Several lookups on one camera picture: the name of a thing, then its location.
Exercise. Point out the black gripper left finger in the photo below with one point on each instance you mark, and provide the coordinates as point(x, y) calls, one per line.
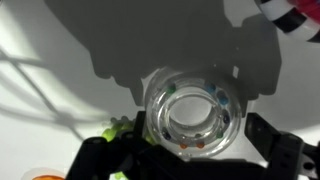
point(139, 124)

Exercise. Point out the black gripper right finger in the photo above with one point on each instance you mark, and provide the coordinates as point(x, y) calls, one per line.
point(263, 136)

